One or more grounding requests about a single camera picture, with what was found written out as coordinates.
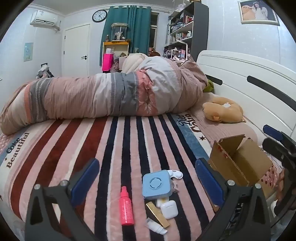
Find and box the glass display case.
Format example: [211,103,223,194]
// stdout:
[110,22,129,42]

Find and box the cream pillow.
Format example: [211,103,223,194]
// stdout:
[122,53,149,74]

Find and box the black bookshelf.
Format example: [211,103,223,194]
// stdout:
[163,1,210,62]

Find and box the green plush toy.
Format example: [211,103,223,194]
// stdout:
[203,79,216,93]

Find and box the white air conditioner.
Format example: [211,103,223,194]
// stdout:
[30,10,61,31]

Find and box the white earbuds case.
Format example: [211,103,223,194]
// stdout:
[160,200,178,219]

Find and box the window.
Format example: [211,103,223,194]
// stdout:
[149,13,160,49]

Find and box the pink quilted bed sheet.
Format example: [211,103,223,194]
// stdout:
[191,108,258,150]

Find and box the blue square speaker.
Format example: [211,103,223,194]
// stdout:
[142,170,174,200]

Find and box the framed wall photo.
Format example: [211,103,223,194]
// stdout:
[238,0,280,26]

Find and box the white cosmetic tube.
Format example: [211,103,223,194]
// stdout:
[146,218,168,235]

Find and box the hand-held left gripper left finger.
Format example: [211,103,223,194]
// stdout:
[24,158,100,241]

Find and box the cardboard box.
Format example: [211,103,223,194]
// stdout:
[208,134,274,187]

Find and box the round wall clock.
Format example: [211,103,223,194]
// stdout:
[92,10,108,23]

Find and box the gold lipstick box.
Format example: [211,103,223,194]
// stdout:
[145,201,171,229]

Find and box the yellow cabinet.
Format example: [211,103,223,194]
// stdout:
[102,41,130,59]

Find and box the pink spray bottle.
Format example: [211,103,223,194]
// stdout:
[119,186,135,227]

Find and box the pink gift bag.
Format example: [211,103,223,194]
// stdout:
[102,53,114,72]

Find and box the polka dot cloth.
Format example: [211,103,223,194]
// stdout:
[260,168,282,194]

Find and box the teal curtain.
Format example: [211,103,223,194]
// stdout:
[99,6,152,67]

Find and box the striped plush blanket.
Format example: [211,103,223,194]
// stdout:
[0,111,222,241]

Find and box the white door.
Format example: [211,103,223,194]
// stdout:
[62,23,91,77]

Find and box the small blue wall poster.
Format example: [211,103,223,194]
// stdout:
[23,42,34,62]

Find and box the brown plush toy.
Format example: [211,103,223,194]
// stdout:
[202,96,248,123]

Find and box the white bed headboard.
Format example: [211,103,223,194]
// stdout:
[196,50,296,149]

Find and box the white contact lens case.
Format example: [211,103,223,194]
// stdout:
[167,170,183,180]

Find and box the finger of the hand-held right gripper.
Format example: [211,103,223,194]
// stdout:
[263,124,296,153]
[262,138,296,169]

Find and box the pink grey striped quilt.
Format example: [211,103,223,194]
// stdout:
[0,56,208,136]

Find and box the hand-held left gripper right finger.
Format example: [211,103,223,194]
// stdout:
[195,158,273,241]

